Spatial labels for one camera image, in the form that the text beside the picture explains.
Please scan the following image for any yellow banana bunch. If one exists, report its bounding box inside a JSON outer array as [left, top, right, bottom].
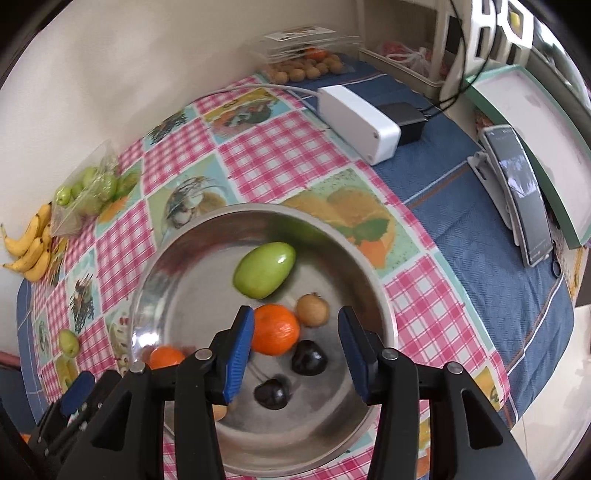
[[0, 203, 54, 283]]

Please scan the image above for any clear container of tan longans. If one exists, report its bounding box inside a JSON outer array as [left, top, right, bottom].
[[252, 25, 363, 85]]

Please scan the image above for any green framed whiteboard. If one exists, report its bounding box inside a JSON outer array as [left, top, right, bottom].
[[464, 65, 591, 250]]

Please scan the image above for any black power adapter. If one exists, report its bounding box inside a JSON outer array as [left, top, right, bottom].
[[376, 102, 430, 146]]

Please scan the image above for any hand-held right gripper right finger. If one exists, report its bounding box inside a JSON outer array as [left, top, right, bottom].
[[337, 305, 536, 480]]

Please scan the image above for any black cable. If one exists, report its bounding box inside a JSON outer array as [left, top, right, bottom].
[[416, 0, 502, 121]]

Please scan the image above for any red mesh bag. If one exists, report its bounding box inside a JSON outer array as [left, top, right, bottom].
[[379, 41, 432, 70]]

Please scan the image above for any white plastic box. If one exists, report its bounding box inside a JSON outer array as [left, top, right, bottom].
[[318, 85, 402, 166]]

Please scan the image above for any yellow patterned cloth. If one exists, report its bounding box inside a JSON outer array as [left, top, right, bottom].
[[551, 222, 591, 305]]

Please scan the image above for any white phone stand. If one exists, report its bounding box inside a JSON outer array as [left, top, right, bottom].
[[467, 152, 525, 245]]

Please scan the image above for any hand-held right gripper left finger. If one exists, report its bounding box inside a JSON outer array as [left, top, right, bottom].
[[55, 305, 256, 480]]

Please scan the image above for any green guava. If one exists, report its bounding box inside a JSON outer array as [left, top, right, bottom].
[[58, 329, 81, 358]]

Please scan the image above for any pink checkered printed tablecloth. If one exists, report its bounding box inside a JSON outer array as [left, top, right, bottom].
[[32, 76, 511, 480]]

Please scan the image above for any plastic bag of green guavas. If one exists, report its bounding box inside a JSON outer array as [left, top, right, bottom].
[[50, 141, 141, 238]]

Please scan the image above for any dark purple plum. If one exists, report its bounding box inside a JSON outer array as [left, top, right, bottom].
[[291, 340, 328, 374], [254, 377, 291, 410]]

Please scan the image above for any white plastic rack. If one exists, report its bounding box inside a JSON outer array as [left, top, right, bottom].
[[443, 0, 536, 88]]

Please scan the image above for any large orange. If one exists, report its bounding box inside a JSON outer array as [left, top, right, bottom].
[[252, 304, 301, 356]]

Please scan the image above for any green mango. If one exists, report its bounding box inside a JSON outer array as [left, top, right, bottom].
[[232, 242, 297, 299]]

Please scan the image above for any brown sapodilla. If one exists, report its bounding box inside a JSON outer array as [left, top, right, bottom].
[[295, 293, 331, 328]]

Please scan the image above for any medium orange with stem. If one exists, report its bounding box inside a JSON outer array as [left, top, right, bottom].
[[148, 346, 187, 370]]

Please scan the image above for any beige plastic basket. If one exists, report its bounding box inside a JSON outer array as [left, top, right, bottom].
[[358, 39, 446, 100]]

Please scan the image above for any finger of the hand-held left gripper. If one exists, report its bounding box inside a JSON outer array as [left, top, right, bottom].
[[37, 370, 96, 444], [69, 369, 123, 430]]

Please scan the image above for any black smartphone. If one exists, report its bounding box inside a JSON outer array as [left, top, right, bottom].
[[482, 124, 553, 267]]

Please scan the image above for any metal bowl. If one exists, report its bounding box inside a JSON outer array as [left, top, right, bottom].
[[130, 203, 399, 478]]

